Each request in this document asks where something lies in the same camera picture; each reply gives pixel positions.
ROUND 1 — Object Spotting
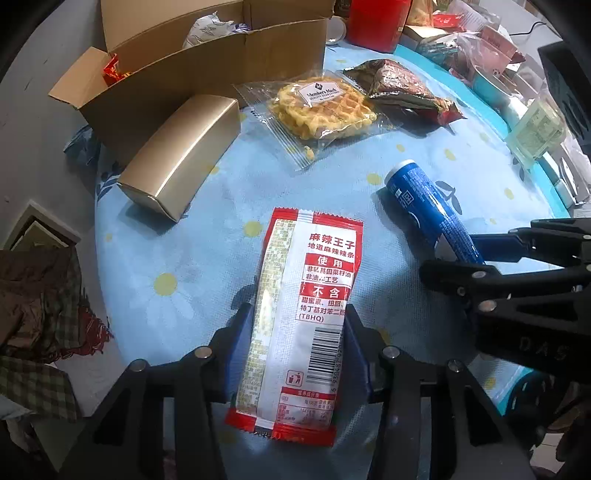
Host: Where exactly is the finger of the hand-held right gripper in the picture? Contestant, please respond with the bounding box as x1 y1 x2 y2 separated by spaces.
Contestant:
471 218 591 271
419 258 591 320

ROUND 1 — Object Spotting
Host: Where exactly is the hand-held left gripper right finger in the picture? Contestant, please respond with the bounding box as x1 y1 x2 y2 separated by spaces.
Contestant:
342 305 532 480

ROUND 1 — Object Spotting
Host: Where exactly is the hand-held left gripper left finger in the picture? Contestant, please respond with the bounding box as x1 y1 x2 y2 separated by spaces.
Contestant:
60 302 254 480

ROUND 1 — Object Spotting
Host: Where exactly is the red white spicy strip packet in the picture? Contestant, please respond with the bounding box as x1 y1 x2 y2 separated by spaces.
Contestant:
225 208 364 448

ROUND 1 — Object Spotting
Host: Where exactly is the blue candy tube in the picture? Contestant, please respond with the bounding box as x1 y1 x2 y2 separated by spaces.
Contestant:
384 159 488 266

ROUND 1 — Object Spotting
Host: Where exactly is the brown cereal snack packet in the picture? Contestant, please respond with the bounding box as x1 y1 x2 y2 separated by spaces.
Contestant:
342 59 467 126

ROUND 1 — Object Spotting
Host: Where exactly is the clear waffle packet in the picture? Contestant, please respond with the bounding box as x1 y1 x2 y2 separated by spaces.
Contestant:
233 69 398 172

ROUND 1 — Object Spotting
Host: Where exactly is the brown cardboard box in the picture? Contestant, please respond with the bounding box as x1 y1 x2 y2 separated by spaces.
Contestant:
48 0 338 167

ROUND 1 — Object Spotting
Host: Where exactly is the red gold cartoon snack packet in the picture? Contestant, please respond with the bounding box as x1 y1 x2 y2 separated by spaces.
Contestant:
102 53 134 86

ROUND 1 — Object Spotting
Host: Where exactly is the silver purple snack packet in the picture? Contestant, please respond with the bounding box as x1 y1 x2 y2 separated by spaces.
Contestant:
182 11 252 49

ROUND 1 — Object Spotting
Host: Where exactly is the blue floral cloth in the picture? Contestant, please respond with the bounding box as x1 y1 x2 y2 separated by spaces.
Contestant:
95 44 568 480

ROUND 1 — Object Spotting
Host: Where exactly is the teal steel bowl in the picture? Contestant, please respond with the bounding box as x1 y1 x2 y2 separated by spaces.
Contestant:
471 67 513 109

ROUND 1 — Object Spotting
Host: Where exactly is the clear plastic bag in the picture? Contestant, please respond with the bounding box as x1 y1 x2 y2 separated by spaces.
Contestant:
455 32 485 79

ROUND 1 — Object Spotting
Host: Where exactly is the gold paper box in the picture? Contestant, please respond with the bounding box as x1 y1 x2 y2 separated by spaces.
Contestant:
115 95 242 223

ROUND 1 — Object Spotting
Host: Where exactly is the brown plaid blanket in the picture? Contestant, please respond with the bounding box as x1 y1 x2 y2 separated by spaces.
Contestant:
0 247 114 423

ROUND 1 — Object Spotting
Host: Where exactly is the small tan box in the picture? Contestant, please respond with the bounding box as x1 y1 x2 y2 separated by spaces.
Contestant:
404 25 444 47

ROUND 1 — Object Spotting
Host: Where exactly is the brown paper pouch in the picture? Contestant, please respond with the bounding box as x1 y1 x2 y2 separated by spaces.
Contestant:
411 0 435 26

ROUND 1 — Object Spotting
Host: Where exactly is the blue plastic bag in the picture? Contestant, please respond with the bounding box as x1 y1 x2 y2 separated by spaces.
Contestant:
64 124 102 167

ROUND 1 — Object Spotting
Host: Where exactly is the red canister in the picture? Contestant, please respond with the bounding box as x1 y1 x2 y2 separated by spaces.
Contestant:
346 0 413 52

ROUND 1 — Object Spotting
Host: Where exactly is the white wooden frame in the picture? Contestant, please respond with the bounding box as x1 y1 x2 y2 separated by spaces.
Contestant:
2 199 81 252

